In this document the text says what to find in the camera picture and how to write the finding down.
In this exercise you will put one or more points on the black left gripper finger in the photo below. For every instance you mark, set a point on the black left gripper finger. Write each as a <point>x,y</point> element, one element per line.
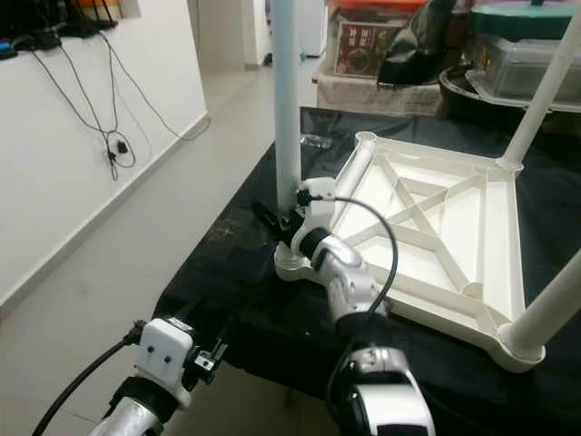
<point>189,320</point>
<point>220,347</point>

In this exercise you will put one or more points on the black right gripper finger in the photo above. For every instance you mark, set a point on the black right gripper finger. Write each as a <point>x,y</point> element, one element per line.
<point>266,218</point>

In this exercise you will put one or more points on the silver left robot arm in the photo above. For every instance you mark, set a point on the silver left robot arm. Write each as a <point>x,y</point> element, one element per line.
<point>136,413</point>

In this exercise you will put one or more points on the black tablecloth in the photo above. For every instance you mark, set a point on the black tablecloth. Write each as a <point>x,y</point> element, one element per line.
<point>218,300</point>

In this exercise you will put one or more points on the large clear tape patch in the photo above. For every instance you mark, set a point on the large clear tape patch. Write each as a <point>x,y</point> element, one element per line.
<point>231,234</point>

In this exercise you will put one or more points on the small clear tape patch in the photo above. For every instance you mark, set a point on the small clear tape patch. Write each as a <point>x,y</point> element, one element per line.
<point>313,141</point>

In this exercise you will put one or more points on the dark floor mop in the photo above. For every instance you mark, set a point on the dark floor mop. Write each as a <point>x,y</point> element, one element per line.
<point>268,59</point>

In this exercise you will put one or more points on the beige patterned bench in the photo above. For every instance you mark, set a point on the beige patterned bench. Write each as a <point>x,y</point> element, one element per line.
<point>372,91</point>

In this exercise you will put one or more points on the black power adapter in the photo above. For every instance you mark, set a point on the black power adapter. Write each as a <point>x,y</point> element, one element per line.
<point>121,145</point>

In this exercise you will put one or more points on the white appliance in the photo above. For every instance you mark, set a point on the white appliance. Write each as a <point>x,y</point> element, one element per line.
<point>313,27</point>

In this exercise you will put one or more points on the clear box with orange lid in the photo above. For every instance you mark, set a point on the clear box with orange lid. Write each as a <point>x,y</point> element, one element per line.
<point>363,45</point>

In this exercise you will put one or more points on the cream plastic table top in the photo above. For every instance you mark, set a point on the cream plastic table top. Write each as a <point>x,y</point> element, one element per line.
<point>499,236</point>

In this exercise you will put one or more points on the black plastic bag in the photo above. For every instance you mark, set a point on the black plastic bag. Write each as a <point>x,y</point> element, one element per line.
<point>418,45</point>

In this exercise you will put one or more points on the black round basin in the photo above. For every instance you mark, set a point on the black round basin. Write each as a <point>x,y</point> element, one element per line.
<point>472,100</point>

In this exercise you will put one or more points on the black wifi router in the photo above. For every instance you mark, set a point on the black wifi router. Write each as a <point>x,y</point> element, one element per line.
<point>95,20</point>

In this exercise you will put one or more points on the clear plastic storage container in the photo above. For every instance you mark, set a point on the clear plastic storage container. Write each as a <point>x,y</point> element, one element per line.
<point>517,68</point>

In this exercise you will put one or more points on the black network box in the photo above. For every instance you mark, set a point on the black network box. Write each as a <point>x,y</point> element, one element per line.
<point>45,41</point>

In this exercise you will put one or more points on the small blue gadget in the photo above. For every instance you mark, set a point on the small blue gadget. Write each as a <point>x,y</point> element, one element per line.
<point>7,52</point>

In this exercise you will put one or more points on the green pot lid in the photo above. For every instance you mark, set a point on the green pot lid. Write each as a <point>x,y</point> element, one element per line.
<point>526,18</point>

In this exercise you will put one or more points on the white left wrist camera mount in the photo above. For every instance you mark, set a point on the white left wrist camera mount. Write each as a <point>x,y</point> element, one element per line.
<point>168,350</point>

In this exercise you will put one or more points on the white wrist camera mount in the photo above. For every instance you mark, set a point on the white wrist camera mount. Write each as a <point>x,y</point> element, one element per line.
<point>313,195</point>
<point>168,350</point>

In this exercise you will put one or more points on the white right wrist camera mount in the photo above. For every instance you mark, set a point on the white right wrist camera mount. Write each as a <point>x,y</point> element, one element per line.
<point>313,195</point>

